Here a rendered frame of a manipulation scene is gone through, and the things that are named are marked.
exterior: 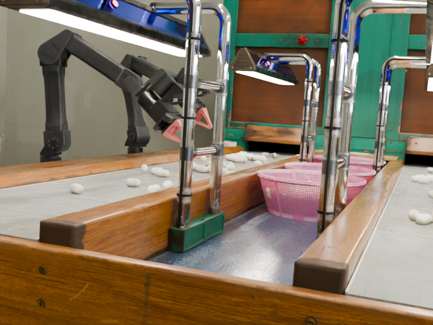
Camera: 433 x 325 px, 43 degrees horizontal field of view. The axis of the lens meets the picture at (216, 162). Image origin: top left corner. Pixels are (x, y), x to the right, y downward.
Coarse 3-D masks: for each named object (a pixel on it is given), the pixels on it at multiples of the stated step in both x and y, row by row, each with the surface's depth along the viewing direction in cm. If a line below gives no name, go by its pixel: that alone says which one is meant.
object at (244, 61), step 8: (240, 48) 164; (248, 48) 168; (240, 56) 165; (248, 56) 164; (256, 56) 173; (264, 56) 183; (232, 64) 166; (240, 64) 165; (248, 64) 164; (256, 64) 167; (264, 64) 178; (272, 64) 189; (280, 64) 202; (256, 72) 168; (264, 72) 174; (272, 72) 182; (280, 72) 196; (288, 72) 210; (288, 80) 204; (296, 80) 218
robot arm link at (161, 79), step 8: (160, 72) 161; (128, 80) 160; (152, 80) 162; (160, 80) 161; (168, 80) 160; (128, 88) 160; (136, 88) 160; (144, 88) 164; (160, 88) 161; (168, 88) 161
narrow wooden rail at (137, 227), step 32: (288, 160) 184; (160, 192) 97; (192, 192) 100; (224, 192) 117; (256, 192) 140; (64, 224) 67; (96, 224) 71; (128, 224) 79; (160, 224) 89; (128, 256) 80
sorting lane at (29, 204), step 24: (168, 168) 158; (240, 168) 171; (0, 192) 101; (24, 192) 102; (48, 192) 104; (72, 192) 106; (96, 192) 108; (120, 192) 109; (144, 192) 111; (0, 216) 80; (24, 216) 82; (48, 216) 83
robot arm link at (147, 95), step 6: (150, 90) 163; (156, 90) 162; (144, 96) 161; (150, 96) 161; (156, 96) 162; (138, 102) 163; (144, 102) 161; (150, 102) 161; (156, 102) 161; (144, 108) 162
